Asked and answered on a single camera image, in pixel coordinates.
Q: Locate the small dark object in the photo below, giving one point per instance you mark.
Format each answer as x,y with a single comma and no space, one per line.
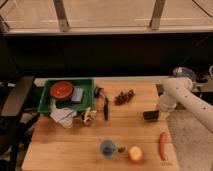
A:
122,149

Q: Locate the bunch of red grapes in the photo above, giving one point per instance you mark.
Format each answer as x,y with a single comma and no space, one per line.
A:
124,97

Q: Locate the red bowl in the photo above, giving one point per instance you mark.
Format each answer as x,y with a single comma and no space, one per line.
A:
62,90

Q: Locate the green plastic tray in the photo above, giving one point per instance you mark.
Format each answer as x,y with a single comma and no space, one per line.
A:
87,85

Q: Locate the white crumpled cloth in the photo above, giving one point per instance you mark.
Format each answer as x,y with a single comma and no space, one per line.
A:
63,116

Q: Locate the metal bowl on side table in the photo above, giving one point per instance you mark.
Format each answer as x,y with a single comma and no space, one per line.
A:
184,72

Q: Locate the orange carrot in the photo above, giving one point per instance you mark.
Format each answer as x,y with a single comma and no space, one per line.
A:
162,141

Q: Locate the blue white eraser sponge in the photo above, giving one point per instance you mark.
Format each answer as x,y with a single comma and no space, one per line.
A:
77,95

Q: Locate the blue cup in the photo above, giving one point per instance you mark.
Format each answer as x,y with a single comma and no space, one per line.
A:
107,148

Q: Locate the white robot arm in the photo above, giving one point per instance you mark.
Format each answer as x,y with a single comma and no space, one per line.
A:
179,90

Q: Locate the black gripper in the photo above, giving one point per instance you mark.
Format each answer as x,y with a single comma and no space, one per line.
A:
151,115

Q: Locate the black office chair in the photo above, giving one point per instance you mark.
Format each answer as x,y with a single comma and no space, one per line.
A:
12,130

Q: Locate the red yellow apple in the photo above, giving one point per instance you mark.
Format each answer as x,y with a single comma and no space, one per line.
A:
135,154

